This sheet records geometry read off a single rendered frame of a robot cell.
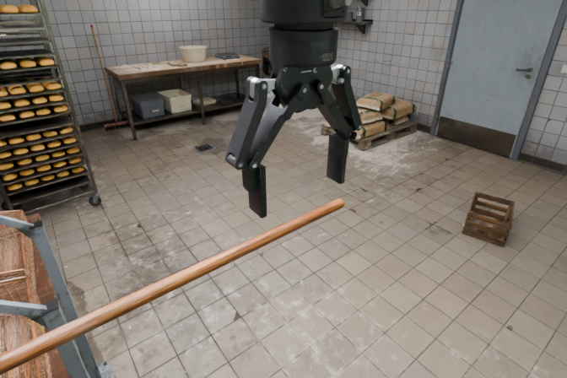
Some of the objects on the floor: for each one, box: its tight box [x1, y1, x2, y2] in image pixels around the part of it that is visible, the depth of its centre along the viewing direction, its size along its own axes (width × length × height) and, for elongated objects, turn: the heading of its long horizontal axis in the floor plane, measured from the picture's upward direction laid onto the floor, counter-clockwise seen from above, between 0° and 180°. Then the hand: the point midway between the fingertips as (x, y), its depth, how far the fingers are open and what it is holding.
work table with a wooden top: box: [104, 54, 262, 140], centre depth 529 cm, size 220×80×90 cm, turn 128°
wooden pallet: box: [321, 121, 418, 152], centre depth 485 cm, size 120×80×14 cm, turn 128°
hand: (299, 187), depth 45 cm, fingers open, 13 cm apart
